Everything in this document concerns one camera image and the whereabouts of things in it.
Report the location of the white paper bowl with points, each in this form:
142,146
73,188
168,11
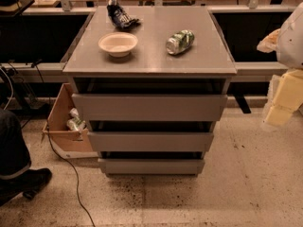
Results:
118,44

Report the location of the person's dark trouser leg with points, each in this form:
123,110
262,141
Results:
14,155

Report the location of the crushed can in box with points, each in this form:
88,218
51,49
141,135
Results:
75,123

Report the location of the grey drawer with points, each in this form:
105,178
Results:
150,141
149,107
151,166

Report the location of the grey bottom drawer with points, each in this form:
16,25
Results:
151,166

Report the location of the grey drawer cabinet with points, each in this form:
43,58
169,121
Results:
206,68

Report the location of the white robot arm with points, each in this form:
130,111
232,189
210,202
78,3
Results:
287,42

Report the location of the black shoe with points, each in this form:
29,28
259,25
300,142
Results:
29,183

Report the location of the cardboard box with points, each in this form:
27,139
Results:
56,124

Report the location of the blue crumpled chip bag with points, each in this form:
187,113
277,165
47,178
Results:
119,17

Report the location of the green soda can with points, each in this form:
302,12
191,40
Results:
180,42

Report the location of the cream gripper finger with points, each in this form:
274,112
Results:
276,116
273,85

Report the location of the grey top drawer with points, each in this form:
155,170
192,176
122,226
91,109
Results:
149,107

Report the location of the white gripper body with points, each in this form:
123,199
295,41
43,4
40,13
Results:
292,44

